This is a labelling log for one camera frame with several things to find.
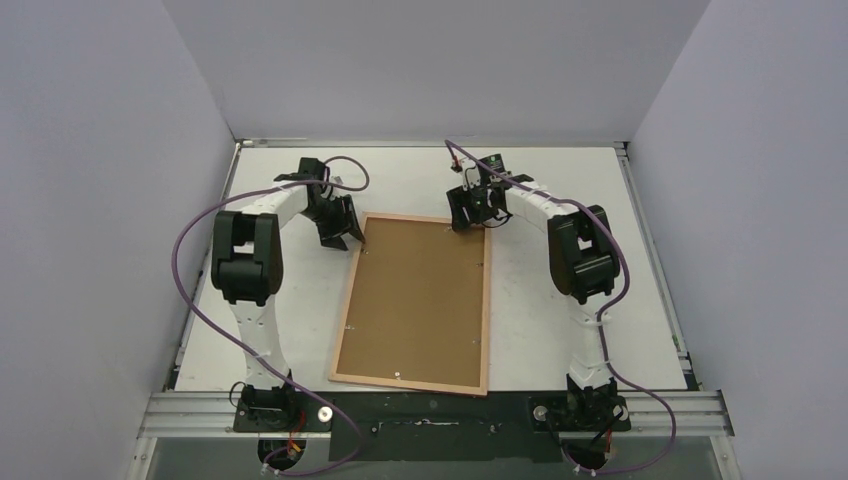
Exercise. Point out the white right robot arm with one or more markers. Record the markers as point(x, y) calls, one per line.
point(582, 263)

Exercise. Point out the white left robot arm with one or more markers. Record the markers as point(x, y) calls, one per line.
point(247, 268)

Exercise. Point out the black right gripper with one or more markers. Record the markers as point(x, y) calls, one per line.
point(465, 206)

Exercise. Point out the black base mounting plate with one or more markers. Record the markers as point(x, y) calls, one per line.
point(420, 427)

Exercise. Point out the brown cardboard backing board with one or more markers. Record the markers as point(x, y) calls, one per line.
point(417, 298)

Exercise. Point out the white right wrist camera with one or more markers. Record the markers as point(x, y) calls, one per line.
point(471, 178)

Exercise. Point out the aluminium front rail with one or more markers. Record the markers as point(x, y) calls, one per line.
point(212, 415)

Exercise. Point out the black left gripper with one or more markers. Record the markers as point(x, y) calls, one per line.
point(345, 224)

